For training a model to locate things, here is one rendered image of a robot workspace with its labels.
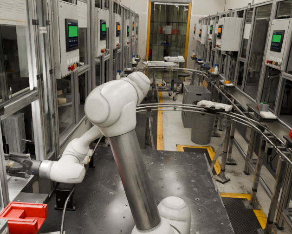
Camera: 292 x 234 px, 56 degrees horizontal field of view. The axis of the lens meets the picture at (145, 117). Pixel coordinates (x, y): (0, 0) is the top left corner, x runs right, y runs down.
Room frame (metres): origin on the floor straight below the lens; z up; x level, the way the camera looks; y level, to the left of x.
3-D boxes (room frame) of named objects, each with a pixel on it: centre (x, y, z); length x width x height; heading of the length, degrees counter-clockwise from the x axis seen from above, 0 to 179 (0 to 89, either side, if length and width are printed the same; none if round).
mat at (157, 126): (5.88, -0.06, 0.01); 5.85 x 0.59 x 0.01; 178
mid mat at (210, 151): (3.39, -0.74, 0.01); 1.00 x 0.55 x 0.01; 178
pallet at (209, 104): (3.06, -0.78, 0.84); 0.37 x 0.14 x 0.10; 56
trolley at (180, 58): (8.07, -0.75, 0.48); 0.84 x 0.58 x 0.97; 6
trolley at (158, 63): (6.81, -0.30, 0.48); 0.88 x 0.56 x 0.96; 106
